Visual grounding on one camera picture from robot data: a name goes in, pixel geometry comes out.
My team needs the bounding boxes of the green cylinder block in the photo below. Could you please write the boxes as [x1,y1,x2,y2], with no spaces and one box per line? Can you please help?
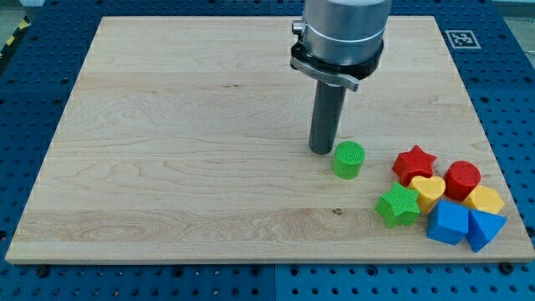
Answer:
[332,140,365,180]

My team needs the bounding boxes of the green star block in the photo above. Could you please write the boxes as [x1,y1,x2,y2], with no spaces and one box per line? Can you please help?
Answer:
[374,181,420,228]

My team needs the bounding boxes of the red star block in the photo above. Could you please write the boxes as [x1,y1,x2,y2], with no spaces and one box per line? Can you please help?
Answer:
[392,145,436,186]

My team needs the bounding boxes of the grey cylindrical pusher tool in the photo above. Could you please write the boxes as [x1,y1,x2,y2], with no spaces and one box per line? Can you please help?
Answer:
[308,81,346,155]

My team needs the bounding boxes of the wooden board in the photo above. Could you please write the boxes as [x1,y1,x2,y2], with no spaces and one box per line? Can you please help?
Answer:
[6,16,534,265]

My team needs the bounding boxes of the yellow heart block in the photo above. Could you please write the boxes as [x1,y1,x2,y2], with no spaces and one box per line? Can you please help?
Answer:
[409,176,446,214]

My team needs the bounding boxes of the blue cube block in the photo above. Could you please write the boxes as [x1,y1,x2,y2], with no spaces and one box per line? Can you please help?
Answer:
[426,200,469,246]

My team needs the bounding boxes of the red cylinder block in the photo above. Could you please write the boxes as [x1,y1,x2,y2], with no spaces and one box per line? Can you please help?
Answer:
[444,161,482,201]

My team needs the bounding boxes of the white fiducial marker tag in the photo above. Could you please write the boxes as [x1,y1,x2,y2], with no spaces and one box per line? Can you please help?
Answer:
[446,29,481,49]

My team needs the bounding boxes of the yellow hexagon block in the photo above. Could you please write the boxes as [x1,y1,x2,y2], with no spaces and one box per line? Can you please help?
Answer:
[461,185,504,214]

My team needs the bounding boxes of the blue triangle block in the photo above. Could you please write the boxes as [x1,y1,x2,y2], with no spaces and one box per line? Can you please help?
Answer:
[466,209,507,253]

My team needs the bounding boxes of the black yellow hazard tape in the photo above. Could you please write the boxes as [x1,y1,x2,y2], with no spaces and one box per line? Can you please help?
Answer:
[1,15,32,61]

